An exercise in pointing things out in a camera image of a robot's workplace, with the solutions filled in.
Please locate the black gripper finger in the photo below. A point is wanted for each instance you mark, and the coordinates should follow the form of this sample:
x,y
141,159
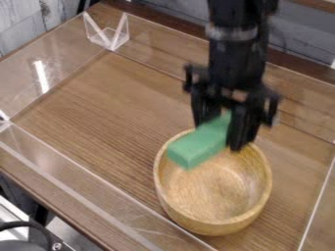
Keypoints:
x,y
206,107
246,122

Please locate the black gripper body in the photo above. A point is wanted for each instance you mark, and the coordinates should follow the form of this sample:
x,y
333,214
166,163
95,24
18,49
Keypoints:
x,y
233,77

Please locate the green rectangular block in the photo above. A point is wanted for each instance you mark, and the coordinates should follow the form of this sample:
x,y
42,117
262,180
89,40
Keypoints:
x,y
201,144

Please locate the brown wooden bowl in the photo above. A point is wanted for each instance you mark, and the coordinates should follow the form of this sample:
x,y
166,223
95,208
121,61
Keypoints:
x,y
218,198

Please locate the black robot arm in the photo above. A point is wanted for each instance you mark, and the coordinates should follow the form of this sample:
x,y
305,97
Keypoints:
x,y
241,16

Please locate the clear acrylic tray wall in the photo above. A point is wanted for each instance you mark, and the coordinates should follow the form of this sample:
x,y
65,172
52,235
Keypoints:
x,y
86,115

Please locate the clear acrylic corner bracket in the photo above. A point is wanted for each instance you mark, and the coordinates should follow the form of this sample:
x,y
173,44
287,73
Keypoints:
x,y
107,37

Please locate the black metal mount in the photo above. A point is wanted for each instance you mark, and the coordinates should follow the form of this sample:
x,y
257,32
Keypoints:
x,y
63,234

